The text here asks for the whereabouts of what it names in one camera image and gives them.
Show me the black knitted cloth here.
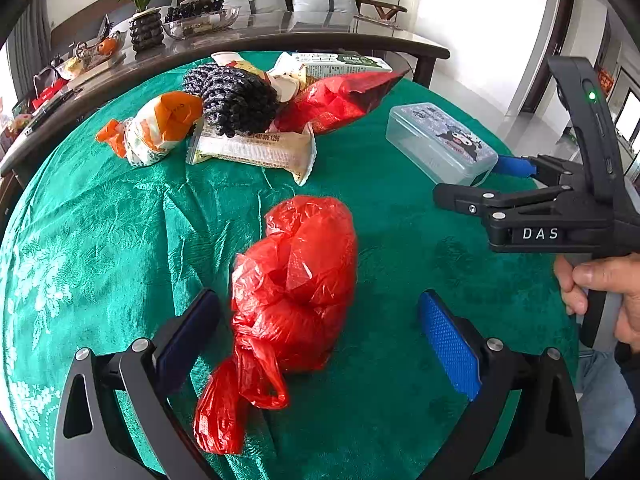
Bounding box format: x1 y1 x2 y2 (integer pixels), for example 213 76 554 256
181 63 281 138

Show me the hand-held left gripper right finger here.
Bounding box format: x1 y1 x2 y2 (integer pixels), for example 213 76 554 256
417 289 586 480

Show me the person's blue jeans leg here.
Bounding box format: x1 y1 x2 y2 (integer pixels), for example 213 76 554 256
575 350 638 478

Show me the glass fruit bowl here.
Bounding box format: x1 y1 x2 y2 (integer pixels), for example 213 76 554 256
161 5 242 41

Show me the beige snack packet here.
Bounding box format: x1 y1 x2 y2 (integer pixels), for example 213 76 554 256
186 122 318 187

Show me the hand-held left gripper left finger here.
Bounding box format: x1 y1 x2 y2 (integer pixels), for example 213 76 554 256
54 287 223 480

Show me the person's right forearm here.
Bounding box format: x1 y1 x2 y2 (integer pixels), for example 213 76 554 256
614 340 640 376

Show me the long dark wooden table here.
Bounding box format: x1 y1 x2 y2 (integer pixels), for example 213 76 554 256
0 12 451 176

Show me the orange white food wrapper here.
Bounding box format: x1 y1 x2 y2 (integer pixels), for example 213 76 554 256
95 91 205 167

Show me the wooden chair armrest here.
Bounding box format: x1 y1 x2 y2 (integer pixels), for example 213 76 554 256
356 0 408 22

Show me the green patterned tablecloth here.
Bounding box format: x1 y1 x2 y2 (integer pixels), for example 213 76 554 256
0 50 581 480

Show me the green white carton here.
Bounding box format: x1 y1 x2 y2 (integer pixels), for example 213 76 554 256
274 51 393 81

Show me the person's right hand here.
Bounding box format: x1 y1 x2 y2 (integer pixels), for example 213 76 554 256
554 254 640 356

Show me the yellow white snack wrapper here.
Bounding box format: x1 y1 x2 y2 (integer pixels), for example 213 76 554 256
210 51 271 81

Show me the red plastic bag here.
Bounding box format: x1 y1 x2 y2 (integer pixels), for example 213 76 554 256
194 195 360 456

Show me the red foil snack bag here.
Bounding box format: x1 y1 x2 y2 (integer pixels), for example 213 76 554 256
274 70 406 136

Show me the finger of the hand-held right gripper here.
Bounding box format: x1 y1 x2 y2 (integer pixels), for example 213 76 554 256
492 155 576 187
432 182 574 219

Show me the wire fruit basket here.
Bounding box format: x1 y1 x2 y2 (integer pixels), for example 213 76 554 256
75 31 126 68

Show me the green plant in black pot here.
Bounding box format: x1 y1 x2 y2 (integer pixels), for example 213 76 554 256
110 0 167 52

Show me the bunch of dark grapes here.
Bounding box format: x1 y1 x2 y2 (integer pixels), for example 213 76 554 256
165 0 225 23

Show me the clear plastic lidded box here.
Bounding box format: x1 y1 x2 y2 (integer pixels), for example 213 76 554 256
386 102 500 187

